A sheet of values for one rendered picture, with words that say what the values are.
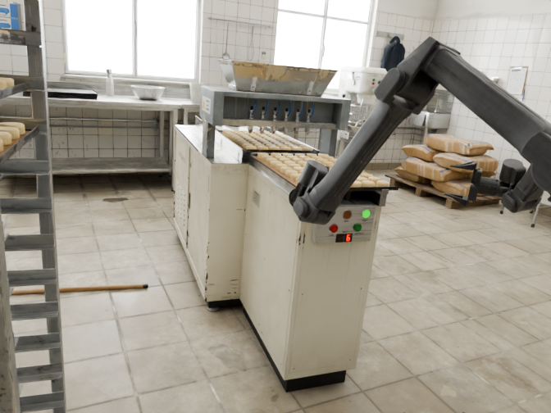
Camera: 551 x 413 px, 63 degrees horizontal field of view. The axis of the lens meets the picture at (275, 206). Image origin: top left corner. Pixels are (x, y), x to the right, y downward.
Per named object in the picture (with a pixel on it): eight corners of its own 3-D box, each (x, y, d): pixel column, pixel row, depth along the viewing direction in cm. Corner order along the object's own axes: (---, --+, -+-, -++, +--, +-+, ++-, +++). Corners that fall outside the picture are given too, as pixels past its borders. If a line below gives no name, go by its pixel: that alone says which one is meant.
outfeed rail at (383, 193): (239, 127, 349) (239, 118, 347) (243, 127, 350) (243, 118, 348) (379, 206, 170) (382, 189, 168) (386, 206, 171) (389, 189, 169)
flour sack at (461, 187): (458, 199, 489) (461, 186, 485) (428, 188, 523) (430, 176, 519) (499, 195, 525) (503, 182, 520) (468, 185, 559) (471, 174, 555)
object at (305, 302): (237, 311, 250) (248, 152, 224) (294, 306, 262) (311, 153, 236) (281, 398, 188) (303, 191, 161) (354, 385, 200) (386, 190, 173)
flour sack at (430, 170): (397, 170, 555) (399, 156, 550) (421, 168, 575) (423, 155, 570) (443, 184, 496) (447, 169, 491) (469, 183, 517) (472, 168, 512)
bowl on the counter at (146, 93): (134, 100, 439) (134, 87, 435) (128, 97, 467) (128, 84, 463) (167, 102, 453) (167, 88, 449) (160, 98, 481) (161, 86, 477)
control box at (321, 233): (310, 240, 170) (314, 205, 165) (366, 238, 178) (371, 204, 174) (314, 244, 166) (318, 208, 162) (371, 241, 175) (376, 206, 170)
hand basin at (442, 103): (464, 157, 594) (483, 71, 562) (443, 157, 577) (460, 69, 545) (412, 143, 678) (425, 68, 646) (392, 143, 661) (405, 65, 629)
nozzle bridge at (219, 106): (198, 149, 248) (200, 85, 238) (317, 152, 273) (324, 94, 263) (210, 163, 218) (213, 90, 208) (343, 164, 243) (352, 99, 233)
